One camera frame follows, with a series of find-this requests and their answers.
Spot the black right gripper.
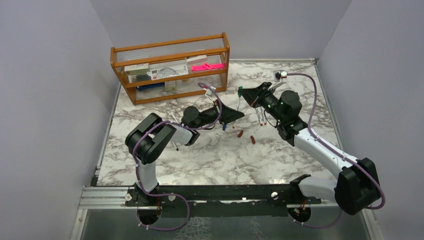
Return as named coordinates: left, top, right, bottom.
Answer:
left=239, top=82, right=285, bottom=124

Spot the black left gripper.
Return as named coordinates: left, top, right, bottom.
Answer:
left=193, top=98, right=244, bottom=130

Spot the dark green pen cap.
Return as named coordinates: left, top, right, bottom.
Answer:
left=237, top=86, right=243, bottom=98

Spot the white pen red end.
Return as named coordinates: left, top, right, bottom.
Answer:
left=260, top=108, right=267, bottom=125

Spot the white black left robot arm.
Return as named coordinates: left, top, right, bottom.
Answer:
left=125, top=101, right=245, bottom=206

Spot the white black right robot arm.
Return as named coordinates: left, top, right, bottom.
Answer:
left=237, top=82, right=383, bottom=215

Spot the red pen cap loose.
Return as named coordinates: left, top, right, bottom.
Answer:
left=237, top=130, right=244, bottom=138

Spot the red brown pen cap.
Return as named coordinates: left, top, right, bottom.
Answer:
left=250, top=135, right=256, bottom=144

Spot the pink plastic clip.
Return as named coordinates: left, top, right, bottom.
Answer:
left=191, top=62, right=226, bottom=72

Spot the pink white eraser box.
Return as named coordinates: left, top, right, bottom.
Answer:
left=186, top=55, right=208, bottom=65

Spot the small white box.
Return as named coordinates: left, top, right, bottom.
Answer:
left=164, top=80, right=177, bottom=91

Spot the blue box on shelf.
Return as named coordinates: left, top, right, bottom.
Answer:
left=135, top=82, right=165, bottom=91

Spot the wooden shelf rack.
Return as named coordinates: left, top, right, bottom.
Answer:
left=110, top=32, right=231, bottom=105

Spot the white protractor ruler pack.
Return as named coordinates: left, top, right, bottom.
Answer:
left=146, top=64, right=189, bottom=80

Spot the white green box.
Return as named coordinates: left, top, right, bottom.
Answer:
left=123, top=63, right=150, bottom=76

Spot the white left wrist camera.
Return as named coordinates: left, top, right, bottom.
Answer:
left=204, top=86, right=216, bottom=98

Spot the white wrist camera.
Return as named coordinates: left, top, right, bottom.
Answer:
left=204, top=86, right=216, bottom=98
left=269, top=69, right=288, bottom=91

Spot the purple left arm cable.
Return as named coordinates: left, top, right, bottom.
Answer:
left=132, top=82, right=223, bottom=232

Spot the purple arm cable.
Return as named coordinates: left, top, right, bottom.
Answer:
left=132, top=82, right=223, bottom=232
left=286, top=72, right=387, bottom=229

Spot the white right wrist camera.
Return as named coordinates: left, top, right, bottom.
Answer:
left=269, top=69, right=288, bottom=91

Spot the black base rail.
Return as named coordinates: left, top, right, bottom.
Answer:
left=124, top=184, right=321, bottom=224

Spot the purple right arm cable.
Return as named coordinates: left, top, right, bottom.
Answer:
left=286, top=72, right=387, bottom=229

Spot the aluminium frame rail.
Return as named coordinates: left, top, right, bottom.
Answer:
left=78, top=186, right=131, bottom=210

